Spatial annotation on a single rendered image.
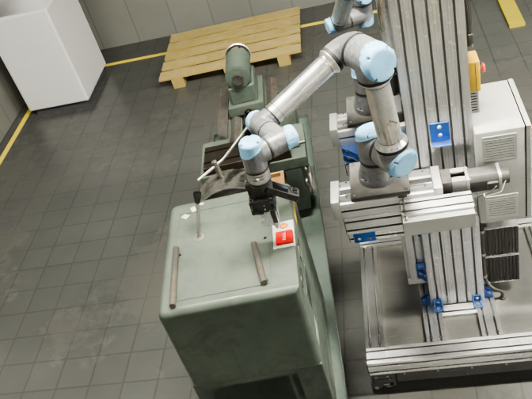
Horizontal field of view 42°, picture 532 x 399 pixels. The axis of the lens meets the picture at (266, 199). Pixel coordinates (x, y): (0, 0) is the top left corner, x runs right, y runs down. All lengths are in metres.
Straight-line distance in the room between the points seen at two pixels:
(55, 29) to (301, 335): 4.35
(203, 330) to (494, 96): 1.47
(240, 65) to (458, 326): 1.73
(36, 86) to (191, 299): 4.47
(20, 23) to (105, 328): 3.00
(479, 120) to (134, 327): 2.33
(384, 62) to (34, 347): 2.90
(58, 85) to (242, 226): 4.18
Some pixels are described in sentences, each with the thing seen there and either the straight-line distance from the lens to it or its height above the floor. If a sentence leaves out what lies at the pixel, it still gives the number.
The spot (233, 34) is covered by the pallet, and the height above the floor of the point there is 0.12.
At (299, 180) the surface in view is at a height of 0.79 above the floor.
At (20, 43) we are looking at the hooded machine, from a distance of 6.37.
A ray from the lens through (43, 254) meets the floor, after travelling 5.00.
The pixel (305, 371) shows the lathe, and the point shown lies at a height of 0.84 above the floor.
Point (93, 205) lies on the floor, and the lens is 5.21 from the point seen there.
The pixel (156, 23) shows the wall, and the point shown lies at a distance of 7.23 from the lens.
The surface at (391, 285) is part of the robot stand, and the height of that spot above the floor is 0.21.
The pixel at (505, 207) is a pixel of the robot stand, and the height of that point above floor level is 0.84.
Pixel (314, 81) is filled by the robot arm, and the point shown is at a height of 1.71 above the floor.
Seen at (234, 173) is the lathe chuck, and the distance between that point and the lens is 2.79.
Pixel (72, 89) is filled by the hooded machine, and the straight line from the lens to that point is 6.45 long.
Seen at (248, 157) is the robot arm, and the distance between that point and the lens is 2.13.
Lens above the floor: 2.85
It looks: 38 degrees down
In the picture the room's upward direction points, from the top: 18 degrees counter-clockwise
